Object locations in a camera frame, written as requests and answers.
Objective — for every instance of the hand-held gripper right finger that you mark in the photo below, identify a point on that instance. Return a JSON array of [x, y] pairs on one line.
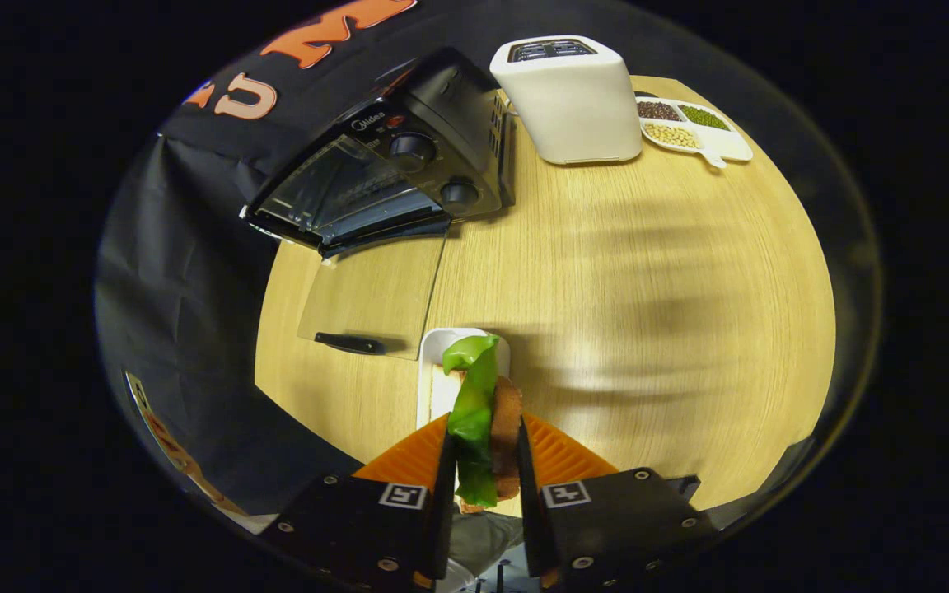
[[534, 527]]

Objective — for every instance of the black toaster oven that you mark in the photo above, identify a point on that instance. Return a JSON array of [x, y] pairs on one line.
[[441, 99]]

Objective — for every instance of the white divided dish of beans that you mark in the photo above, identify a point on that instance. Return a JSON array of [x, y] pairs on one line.
[[722, 144]]

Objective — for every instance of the person's grey clothing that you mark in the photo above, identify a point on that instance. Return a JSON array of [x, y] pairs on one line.
[[479, 539]]

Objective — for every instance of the white rectangular plate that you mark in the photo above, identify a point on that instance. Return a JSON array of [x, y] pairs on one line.
[[433, 387]]

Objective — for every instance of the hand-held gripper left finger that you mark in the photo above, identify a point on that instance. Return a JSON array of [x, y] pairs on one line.
[[444, 511]]

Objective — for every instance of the bread and lettuce sandwich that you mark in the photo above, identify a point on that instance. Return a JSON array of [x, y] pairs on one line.
[[474, 420]]

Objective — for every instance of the white pop-up toaster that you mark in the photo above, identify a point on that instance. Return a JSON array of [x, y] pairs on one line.
[[573, 107]]

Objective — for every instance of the printed paper strip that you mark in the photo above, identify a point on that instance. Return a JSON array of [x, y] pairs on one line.
[[170, 449]]

